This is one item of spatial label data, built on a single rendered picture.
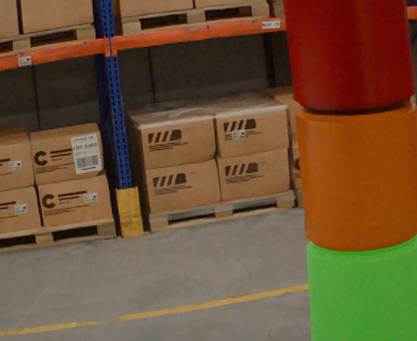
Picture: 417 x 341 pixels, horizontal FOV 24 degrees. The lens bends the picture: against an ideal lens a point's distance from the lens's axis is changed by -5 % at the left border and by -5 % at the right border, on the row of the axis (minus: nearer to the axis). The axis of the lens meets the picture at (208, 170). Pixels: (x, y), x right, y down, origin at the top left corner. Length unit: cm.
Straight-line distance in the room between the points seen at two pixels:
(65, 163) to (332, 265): 778
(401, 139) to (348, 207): 3
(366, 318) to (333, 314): 1
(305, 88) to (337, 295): 8
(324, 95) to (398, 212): 5
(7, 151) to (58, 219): 71
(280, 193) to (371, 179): 809
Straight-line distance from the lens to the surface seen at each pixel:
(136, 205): 816
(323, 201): 39
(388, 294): 40
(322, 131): 38
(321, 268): 40
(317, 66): 38
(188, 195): 829
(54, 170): 817
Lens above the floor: 234
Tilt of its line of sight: 13 degrees down
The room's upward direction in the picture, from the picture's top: 6 degrees counter-clockwise
